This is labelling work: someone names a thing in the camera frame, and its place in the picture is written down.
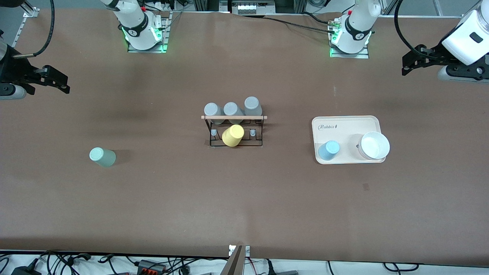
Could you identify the cream Rabbit tray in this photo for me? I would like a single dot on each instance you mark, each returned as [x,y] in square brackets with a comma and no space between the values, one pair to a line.
[344,131]

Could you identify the light blue cup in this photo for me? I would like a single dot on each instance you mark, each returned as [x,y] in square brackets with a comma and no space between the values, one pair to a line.
[329,149]

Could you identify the mint green cup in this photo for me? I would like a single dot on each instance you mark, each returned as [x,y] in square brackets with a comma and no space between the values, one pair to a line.
[103,157]

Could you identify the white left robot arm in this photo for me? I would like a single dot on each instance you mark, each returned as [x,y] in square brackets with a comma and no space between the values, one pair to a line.
[357,26]

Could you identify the black orange connector box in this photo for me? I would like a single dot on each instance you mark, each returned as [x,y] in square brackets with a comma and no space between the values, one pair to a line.
[151,267]

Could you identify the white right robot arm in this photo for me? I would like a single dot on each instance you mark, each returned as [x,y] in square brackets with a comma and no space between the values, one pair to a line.
[133,19]

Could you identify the white bowl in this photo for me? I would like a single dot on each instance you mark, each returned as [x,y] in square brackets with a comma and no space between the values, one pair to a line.
[375,145]

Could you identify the black power adapter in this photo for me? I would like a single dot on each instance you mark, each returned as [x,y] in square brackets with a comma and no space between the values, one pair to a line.
[25,270]

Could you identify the white socket strip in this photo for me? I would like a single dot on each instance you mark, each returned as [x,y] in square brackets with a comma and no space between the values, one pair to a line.
[248,7]

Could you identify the yellow cup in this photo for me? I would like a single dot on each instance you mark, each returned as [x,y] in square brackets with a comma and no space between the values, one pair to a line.
[233,136]

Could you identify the aluminium extrusion rail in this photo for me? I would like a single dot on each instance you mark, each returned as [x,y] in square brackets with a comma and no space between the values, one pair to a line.
[30,11]

